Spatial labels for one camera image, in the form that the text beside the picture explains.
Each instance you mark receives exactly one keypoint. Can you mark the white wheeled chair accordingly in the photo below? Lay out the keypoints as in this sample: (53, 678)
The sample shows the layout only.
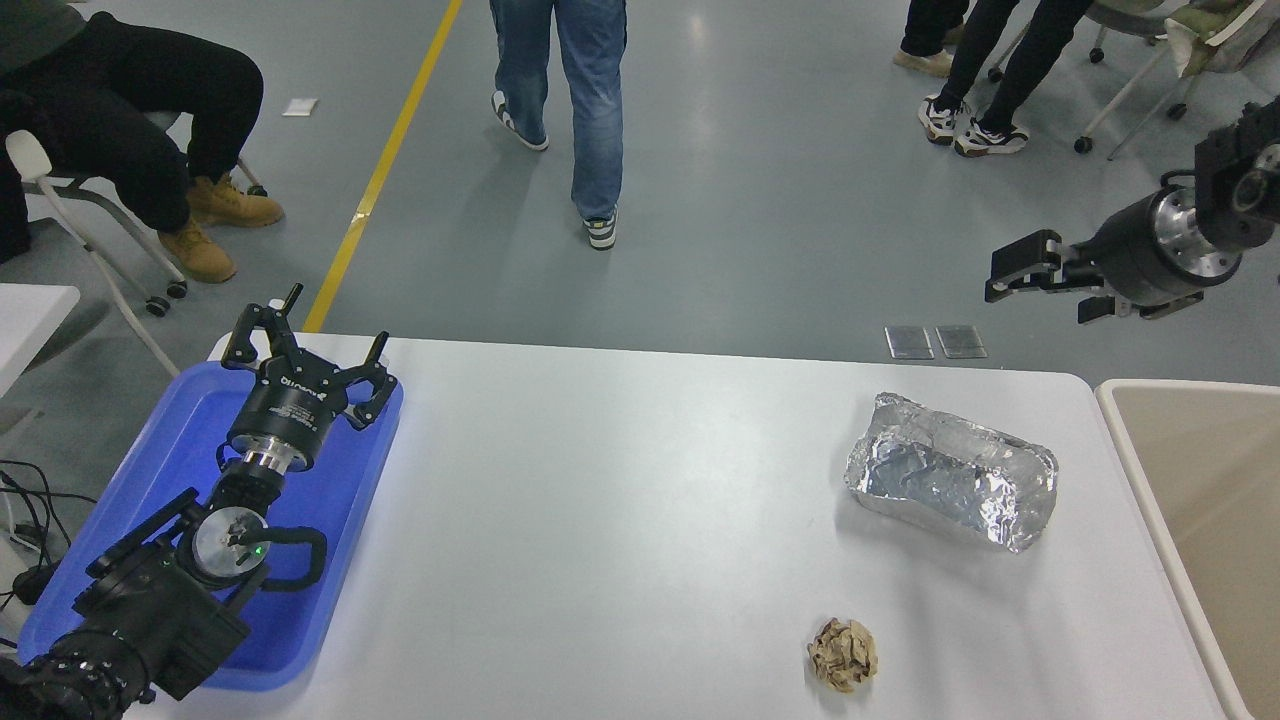
(90, 245)

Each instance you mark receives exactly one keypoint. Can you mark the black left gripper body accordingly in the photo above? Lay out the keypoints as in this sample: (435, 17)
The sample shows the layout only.
(285, 415)

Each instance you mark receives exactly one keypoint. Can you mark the silver foil tray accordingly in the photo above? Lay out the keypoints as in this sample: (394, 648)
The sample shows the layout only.
(950, 480)

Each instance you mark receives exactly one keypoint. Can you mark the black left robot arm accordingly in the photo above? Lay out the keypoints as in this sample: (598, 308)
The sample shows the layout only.
(150, 610)

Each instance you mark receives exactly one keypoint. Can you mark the grey floor plate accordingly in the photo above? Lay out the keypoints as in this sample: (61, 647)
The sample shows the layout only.
(961, 341)
(909, 342)

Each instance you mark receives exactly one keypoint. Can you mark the white side table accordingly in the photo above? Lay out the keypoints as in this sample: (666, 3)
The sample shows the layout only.
(30, 320)

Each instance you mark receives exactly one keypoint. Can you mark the tan green cloth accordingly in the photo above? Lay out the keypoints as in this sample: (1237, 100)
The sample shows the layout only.
(1200, 40)

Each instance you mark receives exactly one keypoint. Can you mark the grey wheeled chair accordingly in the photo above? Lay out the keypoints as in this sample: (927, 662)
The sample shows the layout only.
(1125, 95)

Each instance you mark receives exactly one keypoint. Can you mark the person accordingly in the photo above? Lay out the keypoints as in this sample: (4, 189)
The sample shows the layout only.
(1020, 60)
(120, 90)
(595, 100)
(925, 30)

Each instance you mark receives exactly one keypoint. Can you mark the large pale bin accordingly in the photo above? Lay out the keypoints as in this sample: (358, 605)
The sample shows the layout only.
(1210, 520)

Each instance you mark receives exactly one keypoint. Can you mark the white paper scrap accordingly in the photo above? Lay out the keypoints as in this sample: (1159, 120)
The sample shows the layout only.
(300, 107)

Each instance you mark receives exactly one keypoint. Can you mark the crumpled tan paper ball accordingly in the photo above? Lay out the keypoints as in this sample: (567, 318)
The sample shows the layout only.
(843, 655)

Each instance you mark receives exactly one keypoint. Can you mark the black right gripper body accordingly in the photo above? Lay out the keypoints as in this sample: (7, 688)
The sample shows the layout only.
(1130, 260)

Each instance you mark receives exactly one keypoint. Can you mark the black plug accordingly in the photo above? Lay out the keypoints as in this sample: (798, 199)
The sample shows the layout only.
(35, 582)

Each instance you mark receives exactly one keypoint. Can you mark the blue plastic tray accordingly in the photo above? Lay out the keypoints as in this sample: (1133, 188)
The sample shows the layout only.
(340, 500)

